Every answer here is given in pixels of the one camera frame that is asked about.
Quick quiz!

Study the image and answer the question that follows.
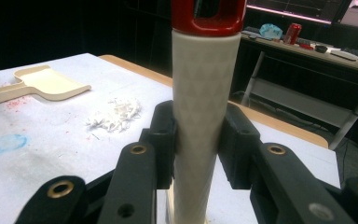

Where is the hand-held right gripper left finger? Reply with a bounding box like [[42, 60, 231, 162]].
[[97, 100, 177, 224]]

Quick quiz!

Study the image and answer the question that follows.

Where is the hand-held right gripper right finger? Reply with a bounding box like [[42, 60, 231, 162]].
[[218, 102, 355, 224]]

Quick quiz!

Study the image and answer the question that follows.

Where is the white hand brush red loop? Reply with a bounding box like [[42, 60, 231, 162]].
[[167, 0, 248, 224]]

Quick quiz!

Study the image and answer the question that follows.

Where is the pile of white paper scraps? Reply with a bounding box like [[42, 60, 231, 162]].
[[85, 97, 144, 134]]

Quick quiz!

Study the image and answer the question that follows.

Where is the cream plastic dustpan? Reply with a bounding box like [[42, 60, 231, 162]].
[[0, 64, 92, 105]]

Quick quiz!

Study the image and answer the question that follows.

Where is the flat white device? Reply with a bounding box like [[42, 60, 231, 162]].
[[329, 49, 358, 62]]

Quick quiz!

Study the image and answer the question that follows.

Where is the red drink can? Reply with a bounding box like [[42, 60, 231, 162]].
[[282, 22, 302, 46]]

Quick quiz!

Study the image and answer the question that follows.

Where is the light blue plastic bag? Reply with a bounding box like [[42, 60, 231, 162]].
[[258, 22, 283, 40]]

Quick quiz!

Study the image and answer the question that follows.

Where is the wide computer monitor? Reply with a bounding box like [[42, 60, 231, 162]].
[[246, 0, 352, 25]]

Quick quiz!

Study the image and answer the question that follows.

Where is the grey metal-frame desk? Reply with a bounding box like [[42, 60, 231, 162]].
[[240, 32, 358, 151]]

